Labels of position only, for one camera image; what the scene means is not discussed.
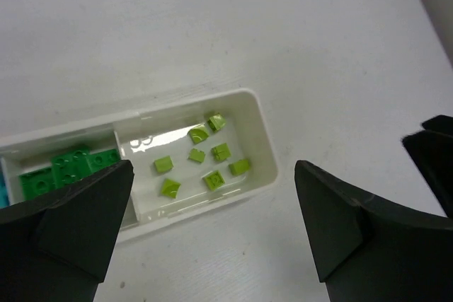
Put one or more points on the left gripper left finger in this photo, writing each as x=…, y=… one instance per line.
x=58, y=246

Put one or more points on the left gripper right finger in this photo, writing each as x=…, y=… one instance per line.
x=367, y=248

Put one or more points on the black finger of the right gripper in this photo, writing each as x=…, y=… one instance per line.
x=431, y=151

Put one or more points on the cyan lego brick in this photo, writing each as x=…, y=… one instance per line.
x=4, y=195

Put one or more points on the lime lego piece eight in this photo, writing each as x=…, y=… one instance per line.
x=169, y=188

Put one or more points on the lime lego piece five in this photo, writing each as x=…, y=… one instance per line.
x=163, y=165

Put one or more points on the lime lego piece six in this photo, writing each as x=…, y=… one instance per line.
x=239, y=167

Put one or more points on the lime lego piece seven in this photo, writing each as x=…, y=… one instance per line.
x=214, y=180

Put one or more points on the lime lego piece four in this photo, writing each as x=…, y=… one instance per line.
x=196, y=155

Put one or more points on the lime lego piece three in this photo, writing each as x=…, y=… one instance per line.
x=221, y=152

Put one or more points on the lime lego piece two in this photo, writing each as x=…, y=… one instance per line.
x=198, y=134

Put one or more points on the lime lego piece one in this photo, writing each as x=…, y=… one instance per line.
x=216, y=122

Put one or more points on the white three-compartment tray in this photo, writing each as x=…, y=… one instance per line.
x=142, y=136

